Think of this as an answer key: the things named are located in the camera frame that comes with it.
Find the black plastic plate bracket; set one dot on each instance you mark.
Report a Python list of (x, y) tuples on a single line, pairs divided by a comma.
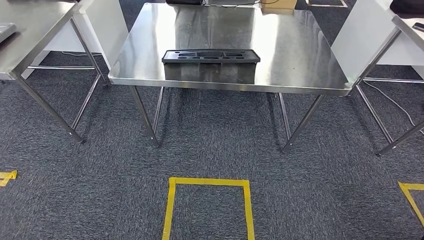
[(185, 59)]

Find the stainless steel workbench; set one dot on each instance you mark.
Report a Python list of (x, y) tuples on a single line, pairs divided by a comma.
[(291, 49)]

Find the yellow floor tape square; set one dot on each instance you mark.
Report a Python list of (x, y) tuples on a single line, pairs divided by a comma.
[(405, 195), (169, 212)]

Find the brown cardboard box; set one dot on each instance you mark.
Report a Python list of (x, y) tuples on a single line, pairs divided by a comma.
[(278, 4)]

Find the white partition panel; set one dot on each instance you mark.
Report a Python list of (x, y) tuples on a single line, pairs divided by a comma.
[(361, 33), (109, 26)]

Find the stainless steel table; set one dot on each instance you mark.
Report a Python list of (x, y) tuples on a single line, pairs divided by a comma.
[(414, 36), (33, 26)]

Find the grey tray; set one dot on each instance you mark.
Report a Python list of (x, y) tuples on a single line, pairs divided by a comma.
[(6, 31)]

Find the dark flat device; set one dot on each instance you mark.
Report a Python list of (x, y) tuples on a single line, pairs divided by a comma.
[(419, 27)]

